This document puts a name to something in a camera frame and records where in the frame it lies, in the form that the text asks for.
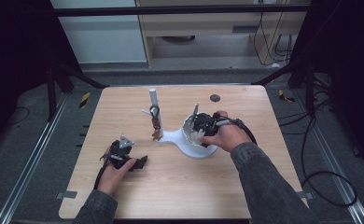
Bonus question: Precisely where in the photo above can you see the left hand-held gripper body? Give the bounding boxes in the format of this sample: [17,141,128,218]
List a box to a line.
[99,134,148,172]

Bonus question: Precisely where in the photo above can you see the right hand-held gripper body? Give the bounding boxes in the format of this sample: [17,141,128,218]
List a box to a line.
[190,103,225,138]

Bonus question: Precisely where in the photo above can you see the white stand with post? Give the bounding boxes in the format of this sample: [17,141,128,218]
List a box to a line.
[141,88,219,160]

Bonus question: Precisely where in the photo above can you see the keychain with green cord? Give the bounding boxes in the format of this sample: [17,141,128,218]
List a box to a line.
[148,105,163,142]

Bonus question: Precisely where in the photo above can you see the person's right hand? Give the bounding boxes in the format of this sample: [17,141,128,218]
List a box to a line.
[201,110,253,153]

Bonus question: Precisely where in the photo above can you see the person's left hand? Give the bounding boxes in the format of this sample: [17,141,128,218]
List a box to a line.
[97,147,137,197]

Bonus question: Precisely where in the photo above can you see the yellow and black tape strip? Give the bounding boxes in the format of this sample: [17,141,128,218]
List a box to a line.
[78,91,91,109]
[277,89,296,103]

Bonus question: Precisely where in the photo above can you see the grey tape piece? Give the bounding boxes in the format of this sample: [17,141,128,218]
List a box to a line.
[296,190,314,201]
[56,190,78,200]

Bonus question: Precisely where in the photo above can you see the black metal stand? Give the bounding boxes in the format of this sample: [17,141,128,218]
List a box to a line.
[251,59,316,118]
[46,60,109,122]

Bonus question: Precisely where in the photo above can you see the light wooden desk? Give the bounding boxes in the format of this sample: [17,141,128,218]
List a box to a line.
[135,0,312,68]

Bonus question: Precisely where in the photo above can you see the white cabinet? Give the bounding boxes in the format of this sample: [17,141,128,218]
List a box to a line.
[49,0,148,64]

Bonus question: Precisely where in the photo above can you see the left hand-held gripper cable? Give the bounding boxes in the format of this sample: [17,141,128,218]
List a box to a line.
[93,167,110,190]

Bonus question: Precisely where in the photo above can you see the hand-held gripper cable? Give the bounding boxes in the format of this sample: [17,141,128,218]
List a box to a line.
[216,117,259,146]
[93,167,110,190]

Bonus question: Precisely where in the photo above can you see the right hand-held gripper cable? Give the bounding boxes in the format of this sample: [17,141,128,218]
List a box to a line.
[216,117,259,146]

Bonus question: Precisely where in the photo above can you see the aluminium floor rail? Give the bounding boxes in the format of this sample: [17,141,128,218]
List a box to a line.
[0,92,71,224]
[295,90,364,224]

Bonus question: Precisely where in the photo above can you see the thin black floor cable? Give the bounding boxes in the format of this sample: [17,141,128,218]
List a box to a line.
[6,106,31,127]

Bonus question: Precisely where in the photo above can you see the black looped floor cable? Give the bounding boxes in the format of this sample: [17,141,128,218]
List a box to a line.
[277,102,358,208]

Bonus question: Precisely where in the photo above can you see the hanging black cables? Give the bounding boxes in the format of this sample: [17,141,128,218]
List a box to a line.
[253,12,295,67]

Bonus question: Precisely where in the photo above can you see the black horizontal frame bar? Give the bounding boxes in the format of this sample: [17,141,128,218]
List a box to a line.
[50,4,312,17]

